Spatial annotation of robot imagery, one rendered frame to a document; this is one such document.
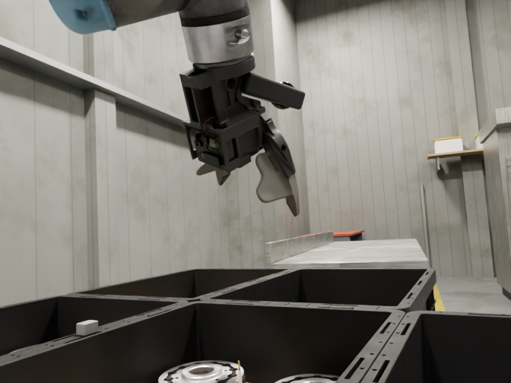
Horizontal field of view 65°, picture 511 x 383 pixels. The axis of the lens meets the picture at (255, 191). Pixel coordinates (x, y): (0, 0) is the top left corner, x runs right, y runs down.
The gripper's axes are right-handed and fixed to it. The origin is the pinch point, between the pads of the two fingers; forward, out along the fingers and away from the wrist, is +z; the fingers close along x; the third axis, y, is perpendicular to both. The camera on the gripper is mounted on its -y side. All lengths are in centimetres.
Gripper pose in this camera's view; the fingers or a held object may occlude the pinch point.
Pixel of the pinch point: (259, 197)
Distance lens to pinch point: 57.6
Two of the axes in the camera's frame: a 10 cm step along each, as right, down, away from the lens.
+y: -6.9, 4.6, -5.6
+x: 7.1, 2.8, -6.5
